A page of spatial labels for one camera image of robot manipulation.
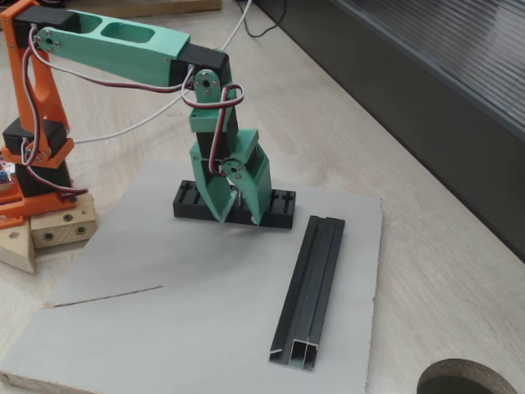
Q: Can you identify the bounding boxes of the black aluminium profile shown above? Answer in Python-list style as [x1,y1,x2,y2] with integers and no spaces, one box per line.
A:
[268,215,346,373]

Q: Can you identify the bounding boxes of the black slotted holder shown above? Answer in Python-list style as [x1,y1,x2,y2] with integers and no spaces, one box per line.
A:
[171,179,297,230]

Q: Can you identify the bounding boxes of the wooden mounting block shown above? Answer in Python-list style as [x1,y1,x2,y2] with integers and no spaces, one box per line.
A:
[0,192,98,275]

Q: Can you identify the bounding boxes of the black power cable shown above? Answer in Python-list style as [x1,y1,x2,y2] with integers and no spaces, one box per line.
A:
[244,0,288,39]

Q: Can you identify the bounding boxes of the grey chipboard panel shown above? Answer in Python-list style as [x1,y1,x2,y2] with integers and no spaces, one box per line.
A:
[0,158,385,394]

